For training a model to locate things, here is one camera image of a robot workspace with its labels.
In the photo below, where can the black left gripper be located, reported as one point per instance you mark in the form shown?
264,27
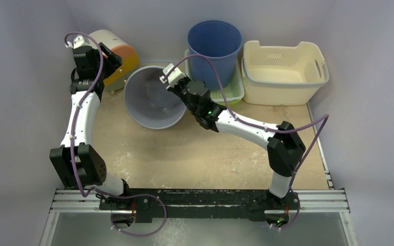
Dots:
113,62

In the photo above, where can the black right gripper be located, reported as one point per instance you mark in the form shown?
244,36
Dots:
177,87

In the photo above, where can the grey plastic bucket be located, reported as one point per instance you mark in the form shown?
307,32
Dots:
148,102

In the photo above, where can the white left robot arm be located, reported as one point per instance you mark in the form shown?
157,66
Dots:
76,162

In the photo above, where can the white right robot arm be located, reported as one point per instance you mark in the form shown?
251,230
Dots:
284,147

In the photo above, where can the round drawer box orange yellow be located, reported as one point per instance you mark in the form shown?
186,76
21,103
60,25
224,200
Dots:
129,56

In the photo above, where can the green and white tray basket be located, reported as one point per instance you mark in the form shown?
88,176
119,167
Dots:
234,91

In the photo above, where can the blue plastic bucket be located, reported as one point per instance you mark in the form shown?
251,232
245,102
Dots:
218,41

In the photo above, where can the cream perforated basket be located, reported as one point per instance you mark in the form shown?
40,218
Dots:
282,75

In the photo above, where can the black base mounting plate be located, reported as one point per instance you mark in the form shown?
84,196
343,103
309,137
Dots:
144,205

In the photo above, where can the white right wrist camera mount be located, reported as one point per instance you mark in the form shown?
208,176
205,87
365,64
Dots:
171,76

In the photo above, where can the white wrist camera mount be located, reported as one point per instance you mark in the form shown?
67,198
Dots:
171,76
78,42

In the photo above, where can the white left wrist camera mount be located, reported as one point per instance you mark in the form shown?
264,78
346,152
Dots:
78,42

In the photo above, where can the aluminium rail frame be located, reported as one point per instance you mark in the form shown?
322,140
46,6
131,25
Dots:
187,156

